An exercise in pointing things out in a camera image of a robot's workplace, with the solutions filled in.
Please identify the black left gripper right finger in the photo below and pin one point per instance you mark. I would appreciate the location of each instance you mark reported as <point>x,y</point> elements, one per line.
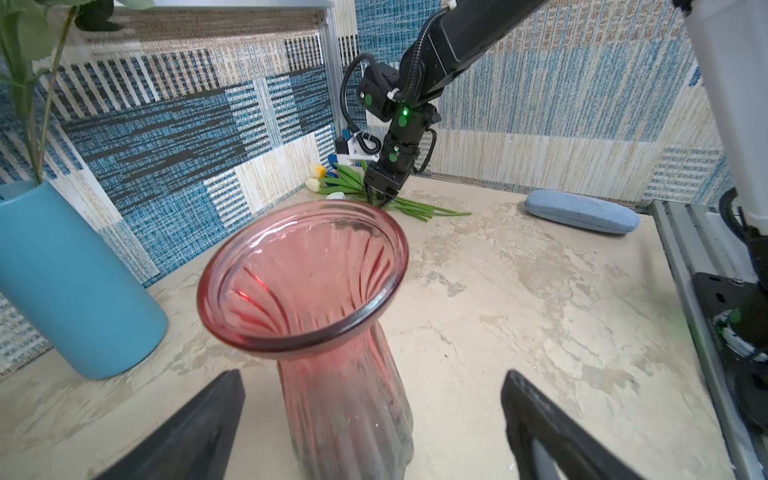
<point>547,443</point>

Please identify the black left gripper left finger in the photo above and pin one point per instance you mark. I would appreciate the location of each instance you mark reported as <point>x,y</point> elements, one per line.
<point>195,443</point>

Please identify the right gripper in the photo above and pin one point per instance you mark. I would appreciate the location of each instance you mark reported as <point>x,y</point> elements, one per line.
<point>397,160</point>

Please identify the tulip bunch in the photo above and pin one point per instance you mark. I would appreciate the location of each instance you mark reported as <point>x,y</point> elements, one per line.
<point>347,183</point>

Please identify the red ribbed glass vase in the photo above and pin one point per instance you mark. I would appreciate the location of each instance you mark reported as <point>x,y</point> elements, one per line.
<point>306,286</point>

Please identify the blue ceramic vase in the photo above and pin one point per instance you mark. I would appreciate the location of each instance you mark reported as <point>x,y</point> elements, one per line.
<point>70,285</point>

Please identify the pale blue rose bouquet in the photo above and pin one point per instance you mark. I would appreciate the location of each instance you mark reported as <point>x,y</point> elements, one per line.
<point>33,37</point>

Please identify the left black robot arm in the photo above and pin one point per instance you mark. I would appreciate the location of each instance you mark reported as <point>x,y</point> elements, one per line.
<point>718,260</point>

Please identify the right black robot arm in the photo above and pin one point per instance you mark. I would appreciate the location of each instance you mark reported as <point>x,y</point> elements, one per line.
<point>449,42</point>

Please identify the blue grey oval pad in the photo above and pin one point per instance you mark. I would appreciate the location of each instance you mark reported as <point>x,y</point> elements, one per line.
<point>582,212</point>

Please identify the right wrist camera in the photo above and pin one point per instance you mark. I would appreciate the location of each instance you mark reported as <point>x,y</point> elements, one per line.
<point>353,148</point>

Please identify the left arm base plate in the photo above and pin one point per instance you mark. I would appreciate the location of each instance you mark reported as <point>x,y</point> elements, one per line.
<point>736,316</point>

